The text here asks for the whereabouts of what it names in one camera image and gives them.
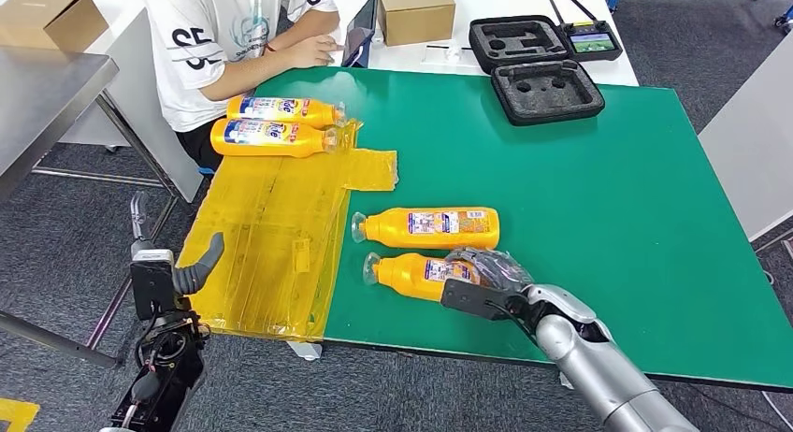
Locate person's right hand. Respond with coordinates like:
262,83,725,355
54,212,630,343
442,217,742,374
287,34,346,70

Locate clear plastic stand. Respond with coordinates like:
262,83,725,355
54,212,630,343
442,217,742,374
422,41,476,68

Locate black remote controller with screen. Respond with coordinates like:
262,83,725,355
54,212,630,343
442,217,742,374
548,0,624,63

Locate steel table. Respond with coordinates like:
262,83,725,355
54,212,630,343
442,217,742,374
0,45,180,371

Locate plain cardboard box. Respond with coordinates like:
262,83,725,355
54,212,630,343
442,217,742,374
0,0,109,52

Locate orange detergent bottle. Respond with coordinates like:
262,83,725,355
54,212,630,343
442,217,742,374
362,251,497,303
225,94,347,130
210,118,339,159
350,207,501,252

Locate person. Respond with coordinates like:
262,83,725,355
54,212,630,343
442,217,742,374
143,0,346,171

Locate dark tablet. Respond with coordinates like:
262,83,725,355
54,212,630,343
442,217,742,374
340,0,378,69

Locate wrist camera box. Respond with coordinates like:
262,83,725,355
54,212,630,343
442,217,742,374
440,278,527,322
130,248,177,322

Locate black foam-lined case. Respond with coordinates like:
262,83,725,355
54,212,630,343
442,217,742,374
468,15,607,128

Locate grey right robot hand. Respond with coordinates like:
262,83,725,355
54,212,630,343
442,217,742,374
443,247,537,293

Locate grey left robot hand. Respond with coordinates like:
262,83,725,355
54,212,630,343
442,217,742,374
128,192,225,297

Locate white table foot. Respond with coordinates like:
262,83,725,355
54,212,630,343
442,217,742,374
285,340,324,363

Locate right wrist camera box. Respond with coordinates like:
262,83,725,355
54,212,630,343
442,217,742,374
440,278,527,322

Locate grey floor cable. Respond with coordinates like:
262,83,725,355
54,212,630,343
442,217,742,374
760,390,793,429

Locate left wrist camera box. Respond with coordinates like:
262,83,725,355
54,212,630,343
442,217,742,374
130,248,177,322

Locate cardboard box with yellow label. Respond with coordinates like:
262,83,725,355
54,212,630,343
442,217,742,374
375,0,457,48

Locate yellow plastic sheet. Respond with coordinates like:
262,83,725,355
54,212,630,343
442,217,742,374
176,118,399,344

